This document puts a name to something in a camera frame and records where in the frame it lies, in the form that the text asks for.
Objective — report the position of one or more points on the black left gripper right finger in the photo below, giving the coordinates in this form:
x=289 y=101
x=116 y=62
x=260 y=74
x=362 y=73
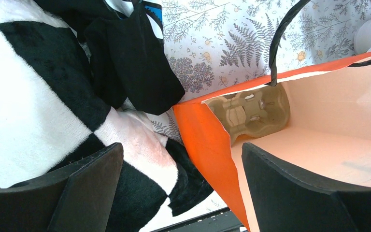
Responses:
x=288 y=198

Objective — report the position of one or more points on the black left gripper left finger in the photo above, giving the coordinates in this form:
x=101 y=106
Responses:
x=75 y=198

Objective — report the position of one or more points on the orange paper bag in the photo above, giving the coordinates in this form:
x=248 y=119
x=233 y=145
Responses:
x=328 y=133

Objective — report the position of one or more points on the brown cardboard cup carrier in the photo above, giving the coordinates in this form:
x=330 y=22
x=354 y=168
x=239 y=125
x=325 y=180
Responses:
x=253 y=113

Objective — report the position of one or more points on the black white checkered blanket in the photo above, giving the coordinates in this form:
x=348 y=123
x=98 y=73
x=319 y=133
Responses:
x=51 y=117

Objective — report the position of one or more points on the floral table mat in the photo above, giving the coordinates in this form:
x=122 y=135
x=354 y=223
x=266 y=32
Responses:
x=212 y=45

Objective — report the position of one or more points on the blue white striped cloth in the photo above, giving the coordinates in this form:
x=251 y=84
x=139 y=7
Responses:
x=153 y=10

